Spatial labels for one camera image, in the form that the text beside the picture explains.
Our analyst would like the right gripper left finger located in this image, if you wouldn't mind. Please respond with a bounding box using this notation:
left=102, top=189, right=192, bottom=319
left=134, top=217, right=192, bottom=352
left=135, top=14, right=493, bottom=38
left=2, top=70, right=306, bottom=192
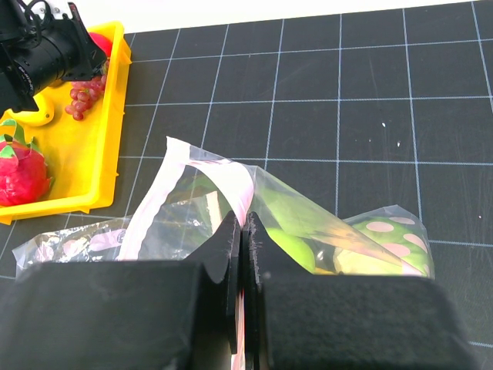
left=1, top=213, right=241, bottom=369

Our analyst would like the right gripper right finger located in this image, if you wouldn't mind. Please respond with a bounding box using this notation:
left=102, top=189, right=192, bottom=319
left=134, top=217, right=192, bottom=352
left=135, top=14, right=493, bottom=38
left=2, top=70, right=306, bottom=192
left=242, top=213, right=478, bottom=369

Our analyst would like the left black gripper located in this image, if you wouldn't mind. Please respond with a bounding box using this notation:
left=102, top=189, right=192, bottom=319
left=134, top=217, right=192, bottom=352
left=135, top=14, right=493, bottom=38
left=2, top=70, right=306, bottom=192
left=54, top=2, right=107, bottom=82

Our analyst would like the dark red grapes toy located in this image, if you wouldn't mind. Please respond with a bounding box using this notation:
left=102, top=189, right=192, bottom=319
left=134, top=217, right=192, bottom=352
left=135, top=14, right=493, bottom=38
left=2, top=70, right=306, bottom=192
left=65, top=75, right=106, bottom=121

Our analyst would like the green lime toy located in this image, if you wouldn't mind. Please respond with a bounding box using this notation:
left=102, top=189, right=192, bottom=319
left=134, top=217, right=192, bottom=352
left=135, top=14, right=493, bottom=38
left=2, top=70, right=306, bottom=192
left=267, top=227, right=316, bottom=274

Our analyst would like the green cabbage toy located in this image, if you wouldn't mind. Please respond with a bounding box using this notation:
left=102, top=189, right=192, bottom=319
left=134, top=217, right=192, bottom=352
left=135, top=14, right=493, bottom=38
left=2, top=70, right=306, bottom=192
left=333, top=217, right=434, bottom=278

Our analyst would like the pink polka dot zip bag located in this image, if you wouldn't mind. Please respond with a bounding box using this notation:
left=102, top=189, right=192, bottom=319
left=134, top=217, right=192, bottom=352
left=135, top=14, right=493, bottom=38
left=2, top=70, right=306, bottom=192
left=119, top=138, right=433, bottom=369

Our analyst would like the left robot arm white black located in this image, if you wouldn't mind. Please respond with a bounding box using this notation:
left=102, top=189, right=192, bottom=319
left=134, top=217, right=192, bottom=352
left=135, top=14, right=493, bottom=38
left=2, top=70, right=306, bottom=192
left=1, top=0, right=107, bottom=113

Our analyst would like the clear bag pink zipper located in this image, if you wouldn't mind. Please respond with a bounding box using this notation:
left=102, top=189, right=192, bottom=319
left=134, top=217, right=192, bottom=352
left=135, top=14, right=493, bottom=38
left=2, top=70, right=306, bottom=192
left=11, top=200, right=216, bottom=277

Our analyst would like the red apple toy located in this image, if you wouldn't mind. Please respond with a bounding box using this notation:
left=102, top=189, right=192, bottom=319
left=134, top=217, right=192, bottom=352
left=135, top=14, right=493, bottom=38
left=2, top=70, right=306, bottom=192
left=89, top=32, right=112, bottom=59

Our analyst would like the yellow lemon toy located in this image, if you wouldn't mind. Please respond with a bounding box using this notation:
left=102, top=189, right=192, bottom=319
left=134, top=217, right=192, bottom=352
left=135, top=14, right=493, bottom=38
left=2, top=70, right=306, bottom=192
left=7, top=93, right=55, bottom=127

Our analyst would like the yellow plastic tray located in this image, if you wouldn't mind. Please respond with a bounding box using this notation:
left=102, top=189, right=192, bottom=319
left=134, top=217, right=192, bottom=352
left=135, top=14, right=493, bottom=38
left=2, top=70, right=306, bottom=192
left=1, top=22, right=131, bottom=224

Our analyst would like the red dragon fruit toy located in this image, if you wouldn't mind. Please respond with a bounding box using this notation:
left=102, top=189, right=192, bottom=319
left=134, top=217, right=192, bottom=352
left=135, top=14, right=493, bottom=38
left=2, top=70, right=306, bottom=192
left=1, top=119, right=53, bottom=207

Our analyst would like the black grid cutting mat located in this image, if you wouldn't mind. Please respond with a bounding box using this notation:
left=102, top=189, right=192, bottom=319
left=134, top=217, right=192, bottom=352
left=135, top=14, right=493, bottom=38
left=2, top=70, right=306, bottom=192
left=1, top=1, right=492, bottom=352

